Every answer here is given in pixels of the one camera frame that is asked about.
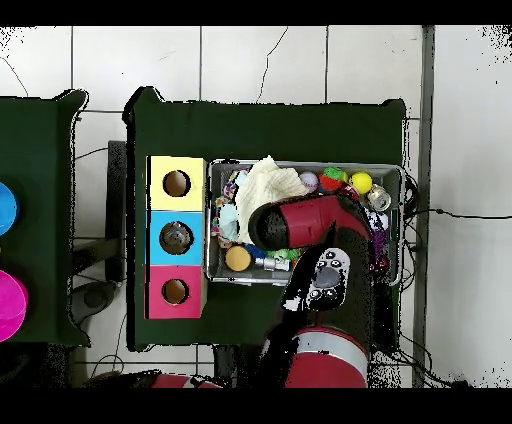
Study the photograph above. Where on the silver and white toy figure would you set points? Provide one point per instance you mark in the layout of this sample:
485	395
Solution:
272	264

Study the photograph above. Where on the wooden box with three holes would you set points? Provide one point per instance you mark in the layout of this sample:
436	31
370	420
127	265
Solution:
192	200

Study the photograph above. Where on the mint green waffle cloth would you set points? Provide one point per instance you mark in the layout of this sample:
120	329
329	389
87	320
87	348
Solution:
228	222

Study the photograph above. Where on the cream waffle cloth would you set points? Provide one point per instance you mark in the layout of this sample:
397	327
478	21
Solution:
268	184

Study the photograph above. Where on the orange round sponge disc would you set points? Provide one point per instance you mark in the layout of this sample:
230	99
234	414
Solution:
238	259

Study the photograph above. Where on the blue round container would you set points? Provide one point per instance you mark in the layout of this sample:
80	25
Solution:
7	208

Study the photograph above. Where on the yellow foam ball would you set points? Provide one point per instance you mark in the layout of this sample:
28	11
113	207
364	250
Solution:
362	182

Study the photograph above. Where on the crushed silver drink can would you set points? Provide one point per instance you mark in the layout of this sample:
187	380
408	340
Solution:
379	198

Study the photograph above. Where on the dark green table cloth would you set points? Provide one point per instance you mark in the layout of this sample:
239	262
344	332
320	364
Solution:
260	132

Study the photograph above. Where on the purple spiky ball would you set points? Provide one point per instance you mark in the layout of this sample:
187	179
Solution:
379	240

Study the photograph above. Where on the white baseball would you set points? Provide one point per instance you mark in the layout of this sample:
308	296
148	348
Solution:
308	182

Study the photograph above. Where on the dark green side table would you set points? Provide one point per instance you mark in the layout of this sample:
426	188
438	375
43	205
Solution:
40	200

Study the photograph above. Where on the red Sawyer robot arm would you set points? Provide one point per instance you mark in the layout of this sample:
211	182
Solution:
312	220

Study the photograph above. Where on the magenta round container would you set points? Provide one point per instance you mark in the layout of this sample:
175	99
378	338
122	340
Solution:
11	306

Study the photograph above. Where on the green and orange spiky ball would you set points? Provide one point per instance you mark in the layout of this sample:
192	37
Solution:
332	180

